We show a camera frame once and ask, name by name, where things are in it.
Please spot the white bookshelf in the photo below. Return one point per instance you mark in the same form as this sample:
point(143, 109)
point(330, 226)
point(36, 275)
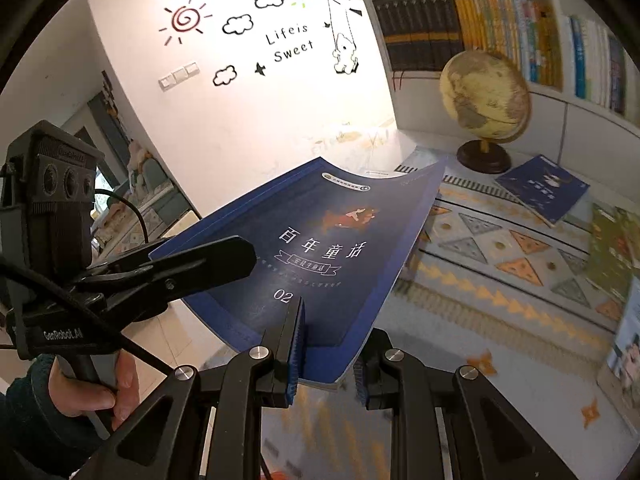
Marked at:
point(587, 140)

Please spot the dark blue fairy tale book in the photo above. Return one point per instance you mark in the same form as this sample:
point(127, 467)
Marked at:
point(544, 188)

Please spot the antique yellow globe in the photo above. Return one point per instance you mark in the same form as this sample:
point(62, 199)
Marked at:
point(486, 95)

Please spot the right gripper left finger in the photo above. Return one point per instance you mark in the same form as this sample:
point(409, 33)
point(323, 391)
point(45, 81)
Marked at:
point(264, 376)

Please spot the yellow meadow book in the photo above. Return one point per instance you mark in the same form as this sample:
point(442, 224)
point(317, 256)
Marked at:
point(619, 376)

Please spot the wall light switch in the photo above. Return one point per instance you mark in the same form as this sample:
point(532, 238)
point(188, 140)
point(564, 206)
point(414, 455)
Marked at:
point(178, 76)

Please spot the olive green book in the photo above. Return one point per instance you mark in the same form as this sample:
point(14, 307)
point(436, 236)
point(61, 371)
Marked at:
point(609, 266)

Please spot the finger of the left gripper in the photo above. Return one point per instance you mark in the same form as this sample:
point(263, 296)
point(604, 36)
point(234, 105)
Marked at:
point(147, 280)

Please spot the yellow orange book row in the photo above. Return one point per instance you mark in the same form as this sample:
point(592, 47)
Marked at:
point(524, 31)

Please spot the white blue book row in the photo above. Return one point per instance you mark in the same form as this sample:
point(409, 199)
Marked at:
point(597, 68)

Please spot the black book set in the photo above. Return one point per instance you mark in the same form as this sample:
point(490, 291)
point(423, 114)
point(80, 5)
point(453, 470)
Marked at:
point(419, 34)

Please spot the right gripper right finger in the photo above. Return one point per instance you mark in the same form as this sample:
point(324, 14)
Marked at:
point(388, 378)

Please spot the red poetry book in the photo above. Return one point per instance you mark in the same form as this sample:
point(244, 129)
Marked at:
point(413, 261)

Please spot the person's left hand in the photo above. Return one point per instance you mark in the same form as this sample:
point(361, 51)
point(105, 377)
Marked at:
point(73, 398)

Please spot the blue fairy tale book 02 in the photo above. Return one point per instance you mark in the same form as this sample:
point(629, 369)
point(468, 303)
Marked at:
point(335, 240)

